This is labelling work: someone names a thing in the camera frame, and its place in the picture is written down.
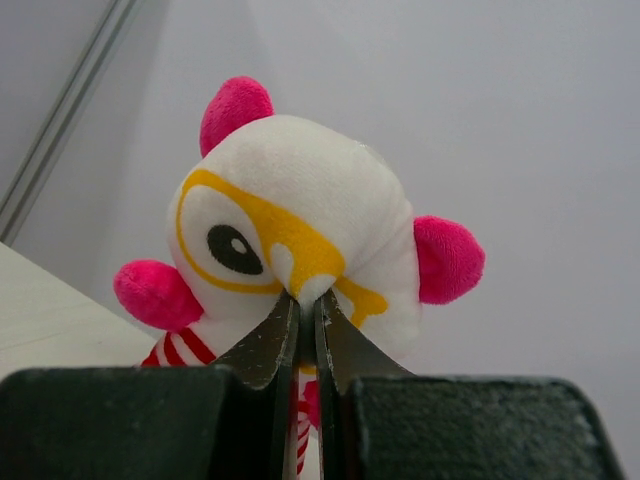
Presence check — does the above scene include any white two-tier shelf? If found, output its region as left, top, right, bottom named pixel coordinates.
left=1, top=245, right=155, bottom=377

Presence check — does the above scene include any white pink striped plush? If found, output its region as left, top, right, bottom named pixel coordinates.
left=112, top=75, right=487, bottom=480

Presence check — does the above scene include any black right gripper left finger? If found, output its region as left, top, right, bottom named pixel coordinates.
left=212, top=293, right=300, bottom=479

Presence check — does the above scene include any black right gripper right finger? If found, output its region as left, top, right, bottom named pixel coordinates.
left=314, top=292, right=413, bottom=479

